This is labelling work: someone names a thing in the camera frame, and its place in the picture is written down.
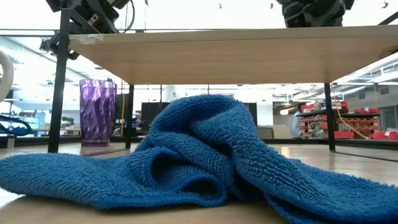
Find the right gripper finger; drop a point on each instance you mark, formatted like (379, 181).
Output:
(326, 19)
(298, 20)

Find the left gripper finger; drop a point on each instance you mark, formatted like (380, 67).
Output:
(104, 21)

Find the wooden shelf with black legs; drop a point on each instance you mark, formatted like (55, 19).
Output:
(217, 56)

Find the purple plastic tumbler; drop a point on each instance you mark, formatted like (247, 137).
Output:
(98, 112)

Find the black mounted fixture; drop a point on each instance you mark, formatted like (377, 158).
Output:
(46, 45)

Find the black monitor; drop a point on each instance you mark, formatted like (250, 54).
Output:
(253, 113)
(152, 112)

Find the person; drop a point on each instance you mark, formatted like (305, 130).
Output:
(296, 124)
(137, 120)

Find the small potted plant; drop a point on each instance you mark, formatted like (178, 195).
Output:
(67, 122)

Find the shelving rack with red bins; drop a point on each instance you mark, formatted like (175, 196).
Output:
(357, 124)

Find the grey box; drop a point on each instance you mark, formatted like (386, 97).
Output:
(265, 133)

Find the red storage bin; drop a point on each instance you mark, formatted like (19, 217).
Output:
(385, 135)

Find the blue terry cloth towel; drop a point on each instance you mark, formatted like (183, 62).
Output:
(202, 140)

